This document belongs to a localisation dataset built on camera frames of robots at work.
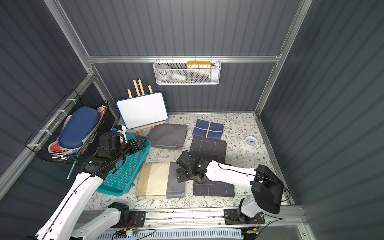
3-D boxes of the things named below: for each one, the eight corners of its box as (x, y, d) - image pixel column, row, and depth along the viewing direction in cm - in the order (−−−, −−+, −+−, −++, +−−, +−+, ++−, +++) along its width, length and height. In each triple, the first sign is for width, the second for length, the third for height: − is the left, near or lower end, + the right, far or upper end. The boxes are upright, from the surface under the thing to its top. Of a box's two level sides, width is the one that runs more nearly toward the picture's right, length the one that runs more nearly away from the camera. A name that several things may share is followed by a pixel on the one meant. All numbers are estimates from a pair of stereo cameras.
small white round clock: (245, 148, 102) (246, 146, 99) (243, 139, 107) (244, 136, 104) (257, 148, 102) (259, 146, 99) (254, 139, 107) (255, 136, 104)
